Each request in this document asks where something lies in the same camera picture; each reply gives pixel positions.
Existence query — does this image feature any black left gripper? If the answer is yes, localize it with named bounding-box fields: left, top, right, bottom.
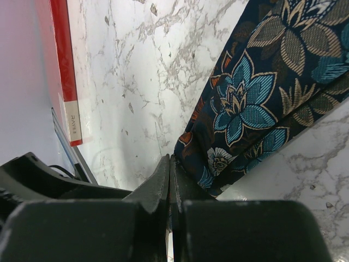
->
left=1, top=152, right=131, bottom=210

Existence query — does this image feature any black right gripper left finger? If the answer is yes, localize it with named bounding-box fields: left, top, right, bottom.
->
left=1, top=156, right=170, bottom=261

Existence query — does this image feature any red flat box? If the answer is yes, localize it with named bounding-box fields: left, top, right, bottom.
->
left=34, top=0, right=82, bottom=146

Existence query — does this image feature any dark blue floral tie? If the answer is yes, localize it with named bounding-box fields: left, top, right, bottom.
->
left=174, top=1, right=348, bottom=197

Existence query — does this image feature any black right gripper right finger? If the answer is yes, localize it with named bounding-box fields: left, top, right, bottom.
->
left=170, top=157, right=332, bottom=261

